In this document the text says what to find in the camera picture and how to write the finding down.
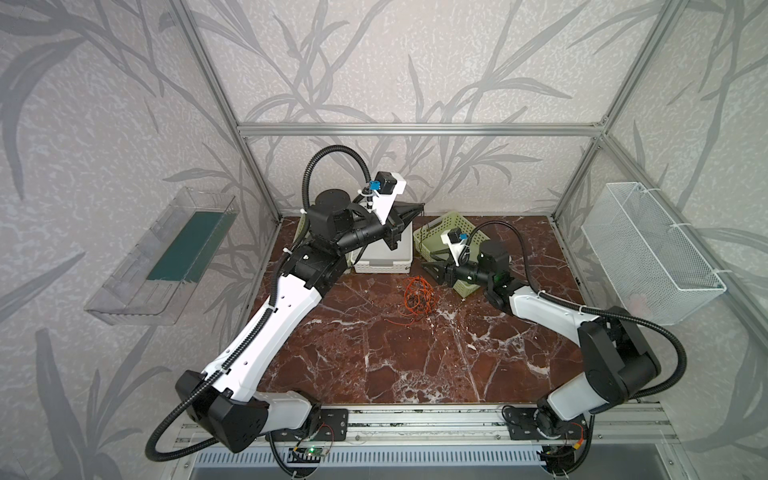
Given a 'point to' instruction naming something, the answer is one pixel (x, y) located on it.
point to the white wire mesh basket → (655, 271)
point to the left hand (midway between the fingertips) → (425, 201)
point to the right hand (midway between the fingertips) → (429, 251)
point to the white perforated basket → (379, 258)
